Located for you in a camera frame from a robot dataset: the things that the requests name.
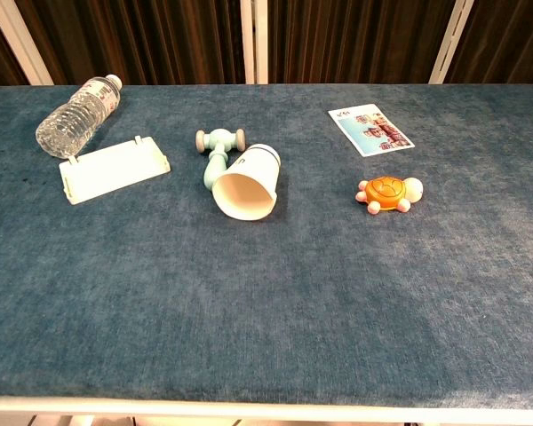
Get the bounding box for orange toy turtle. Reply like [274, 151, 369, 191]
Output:
[354, 176, 425, 217]

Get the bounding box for white paper cup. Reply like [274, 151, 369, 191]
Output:
[211, 143, 282, 221]

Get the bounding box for white table frame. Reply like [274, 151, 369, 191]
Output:
[0, 393, 533, 423]

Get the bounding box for white slotted metal post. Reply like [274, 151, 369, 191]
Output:
[427, 0, 475, 85]
[239, 0, 270, 85]
[0, 0, 55, 86]

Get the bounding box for clear plastic water bottle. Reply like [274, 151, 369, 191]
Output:
[35, 74, 123, 160]

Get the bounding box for blue tablecloth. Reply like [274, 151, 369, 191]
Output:
[0, 83, 533, 412]

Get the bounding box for teal toy hammer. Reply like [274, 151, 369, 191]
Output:
[195, 127, 246, 190]

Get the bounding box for white rectangular plastic lid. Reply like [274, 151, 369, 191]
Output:
[58, 135, 171, 206]

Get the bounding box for dark brown pleated curtain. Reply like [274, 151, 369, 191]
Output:
[0, 0, 533, 86]

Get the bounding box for printed picture card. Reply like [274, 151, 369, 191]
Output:
[328, 103, 416, 158]

